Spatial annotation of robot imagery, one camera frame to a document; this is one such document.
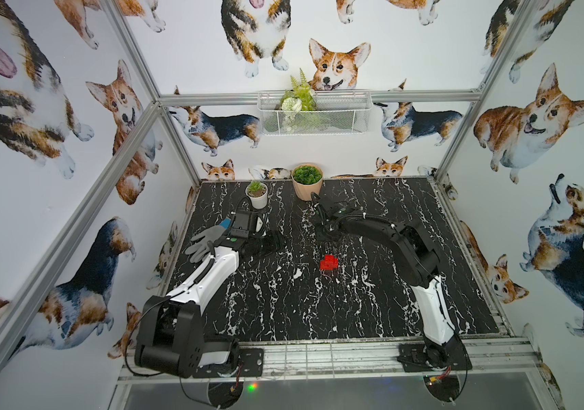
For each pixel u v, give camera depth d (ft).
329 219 2.62
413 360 2.40
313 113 2.91
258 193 3.50
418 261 1.83
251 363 2.42
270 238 2.51
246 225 2.22
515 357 2.50
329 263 2.95
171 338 1.35
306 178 3.50
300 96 2.71
